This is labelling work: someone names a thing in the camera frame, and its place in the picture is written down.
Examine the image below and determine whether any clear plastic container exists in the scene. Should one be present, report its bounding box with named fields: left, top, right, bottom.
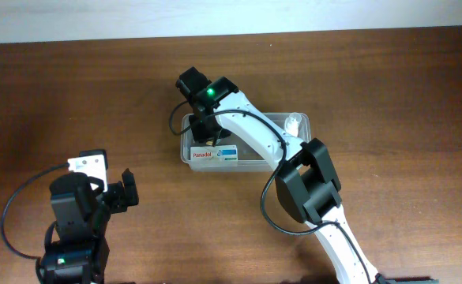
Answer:
left=180, top=113, right=312, bottom=172

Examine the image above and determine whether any left black cable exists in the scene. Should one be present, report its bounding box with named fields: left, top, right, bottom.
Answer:
left=0, top=161, right=69, bottom=284

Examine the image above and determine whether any white spray bottle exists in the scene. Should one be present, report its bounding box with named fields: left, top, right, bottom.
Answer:
left=284, top=113, right=302, bottom=137

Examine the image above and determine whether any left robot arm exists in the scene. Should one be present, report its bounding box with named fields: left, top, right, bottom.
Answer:
left=36, top=169, right=139, bottom=284

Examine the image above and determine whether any right black cable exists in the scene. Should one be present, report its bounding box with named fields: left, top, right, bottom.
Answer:
left=168, top=100, right=374, bottom=284

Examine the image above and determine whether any Panadol medicine box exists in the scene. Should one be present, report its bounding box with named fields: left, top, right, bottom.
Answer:
left=190, top=145, right=238, bottom=163

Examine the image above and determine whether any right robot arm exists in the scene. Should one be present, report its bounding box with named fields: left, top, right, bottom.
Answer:
left=175, top=67, right=385, bottom=283

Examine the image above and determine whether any black cable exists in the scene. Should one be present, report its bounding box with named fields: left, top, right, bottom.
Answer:
left=168, top=100, right=374, bottom=284
left=0, top=161, right=69, bottom=284

